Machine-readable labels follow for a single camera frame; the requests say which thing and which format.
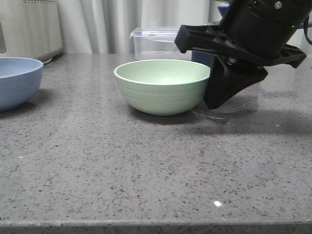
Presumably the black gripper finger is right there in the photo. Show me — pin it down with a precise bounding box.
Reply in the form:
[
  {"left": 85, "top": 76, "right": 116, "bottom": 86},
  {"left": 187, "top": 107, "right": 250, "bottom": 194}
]
[{"left": 203, "top": 55, "right": 268, "bottom": 109}]

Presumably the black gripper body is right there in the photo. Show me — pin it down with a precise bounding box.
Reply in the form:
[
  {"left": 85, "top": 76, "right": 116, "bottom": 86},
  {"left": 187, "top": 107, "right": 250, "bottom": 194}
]
[{"left": 175, "top": 0, "right": 312, "bottom": 68}]

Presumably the green bowl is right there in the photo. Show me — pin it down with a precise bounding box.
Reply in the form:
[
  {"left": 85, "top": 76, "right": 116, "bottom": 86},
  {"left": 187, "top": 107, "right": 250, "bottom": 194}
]
[{"left": 114, "top": 59, "right": 210, "bottom": 116}]

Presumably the blue bowl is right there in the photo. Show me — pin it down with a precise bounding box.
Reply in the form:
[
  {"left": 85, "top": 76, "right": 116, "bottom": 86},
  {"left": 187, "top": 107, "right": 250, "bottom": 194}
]
[{"left": 0, "top": 58, "right": 43, "bottom": 111}]

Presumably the dark blue pot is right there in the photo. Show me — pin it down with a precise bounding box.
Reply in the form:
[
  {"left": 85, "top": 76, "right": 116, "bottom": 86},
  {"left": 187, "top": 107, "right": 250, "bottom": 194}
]
[{"left": 192, "top": 51, "right": 213, "bottom": 68}]

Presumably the clear plastic container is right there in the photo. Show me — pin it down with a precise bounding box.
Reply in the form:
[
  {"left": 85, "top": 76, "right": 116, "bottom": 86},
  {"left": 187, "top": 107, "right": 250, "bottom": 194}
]
[{"left": 130, "top": 27, "right": 192, "bottom": 60}]

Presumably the white curtain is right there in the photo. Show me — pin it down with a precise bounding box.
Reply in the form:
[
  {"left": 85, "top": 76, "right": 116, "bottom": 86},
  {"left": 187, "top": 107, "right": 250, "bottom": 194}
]
[{"left": 57, "top": 0, "right": 226, "bottom": 54}]

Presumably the cream toaster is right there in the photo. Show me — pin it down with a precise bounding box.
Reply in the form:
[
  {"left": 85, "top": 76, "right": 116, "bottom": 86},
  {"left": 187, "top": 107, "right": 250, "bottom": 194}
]
[{"left": 0, "top": 0, "right": 62, "bottom": 61}]

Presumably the black cable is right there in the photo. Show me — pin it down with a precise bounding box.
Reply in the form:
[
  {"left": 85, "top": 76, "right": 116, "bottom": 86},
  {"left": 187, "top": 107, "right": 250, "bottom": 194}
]
[{"left": 303, "top": 17, "right": 312, "bottom": 46}]

